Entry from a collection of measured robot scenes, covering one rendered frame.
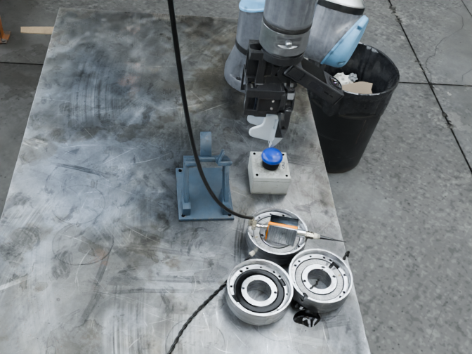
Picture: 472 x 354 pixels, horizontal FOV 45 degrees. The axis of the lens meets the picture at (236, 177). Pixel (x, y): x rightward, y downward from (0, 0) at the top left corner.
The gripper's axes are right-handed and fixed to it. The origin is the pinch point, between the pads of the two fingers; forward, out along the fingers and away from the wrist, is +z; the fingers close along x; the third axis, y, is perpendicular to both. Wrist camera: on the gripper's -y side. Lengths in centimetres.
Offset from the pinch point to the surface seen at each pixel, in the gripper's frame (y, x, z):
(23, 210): 44.0, 8.6, 10.7
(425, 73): -108, -152, 91
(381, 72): -61, -99, 54
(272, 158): 0.1, 1.3, 3.3
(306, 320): -3.2, 30.5, 10.3
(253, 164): 3.1, 0.0, 6.2
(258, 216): 3.2, 11.5, 7.7
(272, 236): 1.4, 17.0, 6.2
